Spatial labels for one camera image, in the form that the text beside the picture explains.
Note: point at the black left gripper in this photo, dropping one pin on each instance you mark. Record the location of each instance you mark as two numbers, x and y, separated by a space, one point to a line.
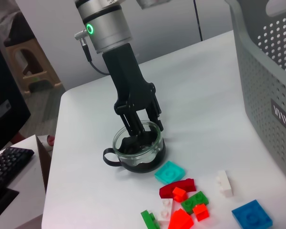
126 78

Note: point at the glass teacup black sleeve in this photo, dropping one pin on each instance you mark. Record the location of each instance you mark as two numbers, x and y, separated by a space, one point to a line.
138 164

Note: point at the teal toy brick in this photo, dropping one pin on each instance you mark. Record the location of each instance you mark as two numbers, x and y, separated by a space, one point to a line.
169 173

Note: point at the dark red curved toy brick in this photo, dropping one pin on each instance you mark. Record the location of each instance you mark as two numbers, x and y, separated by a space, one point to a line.
188 184

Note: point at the white narrow toy brick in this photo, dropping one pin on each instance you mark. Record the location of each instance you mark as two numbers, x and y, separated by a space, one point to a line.
225 183

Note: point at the blue square toy brick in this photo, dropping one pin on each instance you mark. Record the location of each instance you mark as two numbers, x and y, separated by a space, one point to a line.
251 215

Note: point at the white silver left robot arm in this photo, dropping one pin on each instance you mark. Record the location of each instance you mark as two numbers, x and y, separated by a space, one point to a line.
107 26

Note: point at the grey perforated plastic storage basket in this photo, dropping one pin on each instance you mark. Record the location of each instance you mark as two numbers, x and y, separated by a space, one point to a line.
264 83

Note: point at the small red toy brick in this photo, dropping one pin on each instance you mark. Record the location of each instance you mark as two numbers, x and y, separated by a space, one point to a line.
201 212
179 193

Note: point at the white flat toy plate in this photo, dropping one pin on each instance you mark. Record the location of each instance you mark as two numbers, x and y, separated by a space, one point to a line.
165 210

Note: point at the green toy brick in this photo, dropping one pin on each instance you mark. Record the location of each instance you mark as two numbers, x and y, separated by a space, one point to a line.
149 219
193 202

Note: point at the metal plug on left gripper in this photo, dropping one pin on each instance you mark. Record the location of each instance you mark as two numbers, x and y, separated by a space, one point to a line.
79 35

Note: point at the large red slope toy brick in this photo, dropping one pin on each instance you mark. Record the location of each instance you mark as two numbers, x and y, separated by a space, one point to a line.
180 219

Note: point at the beige plastic stool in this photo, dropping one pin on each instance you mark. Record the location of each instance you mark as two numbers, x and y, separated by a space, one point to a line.
45 69

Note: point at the black computer tower case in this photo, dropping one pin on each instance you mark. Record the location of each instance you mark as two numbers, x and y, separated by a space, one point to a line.
4 100

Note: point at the white side desk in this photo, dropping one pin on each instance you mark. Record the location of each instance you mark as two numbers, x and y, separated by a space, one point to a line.
26 195

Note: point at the black computer keyboard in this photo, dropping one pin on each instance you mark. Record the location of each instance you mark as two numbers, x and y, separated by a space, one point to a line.
7 164

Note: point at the seated person white shirt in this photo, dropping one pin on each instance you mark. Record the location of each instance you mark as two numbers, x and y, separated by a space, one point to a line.
16 26

